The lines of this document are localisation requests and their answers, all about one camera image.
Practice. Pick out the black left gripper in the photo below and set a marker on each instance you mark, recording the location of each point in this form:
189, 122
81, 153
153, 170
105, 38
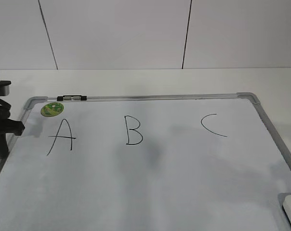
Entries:
7, 126

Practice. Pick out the round green magnet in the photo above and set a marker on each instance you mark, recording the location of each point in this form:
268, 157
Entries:
52, 109

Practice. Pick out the white aluminium-framed whiteboard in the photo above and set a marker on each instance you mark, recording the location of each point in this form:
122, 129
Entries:
155, 163

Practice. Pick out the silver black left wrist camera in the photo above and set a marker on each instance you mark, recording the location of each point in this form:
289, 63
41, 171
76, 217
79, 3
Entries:
4, 87

